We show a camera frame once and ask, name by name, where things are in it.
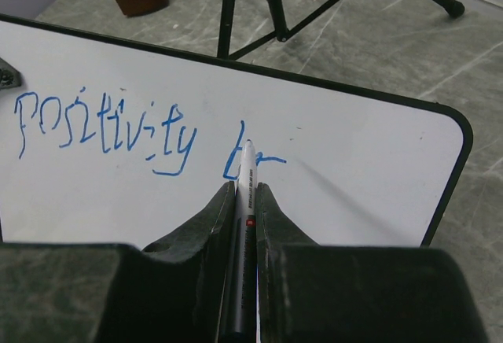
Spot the white rectangular whiteboard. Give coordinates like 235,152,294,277
1,16,473,247

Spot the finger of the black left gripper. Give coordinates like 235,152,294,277
0,58,22,90

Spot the black perforated music stand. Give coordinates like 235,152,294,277
217,0,465,61

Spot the blue capped whiteboard marker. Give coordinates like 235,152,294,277
218,140,257,342

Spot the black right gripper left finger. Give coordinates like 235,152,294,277
1,182,235,342

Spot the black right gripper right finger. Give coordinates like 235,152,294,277
255,183,488,342

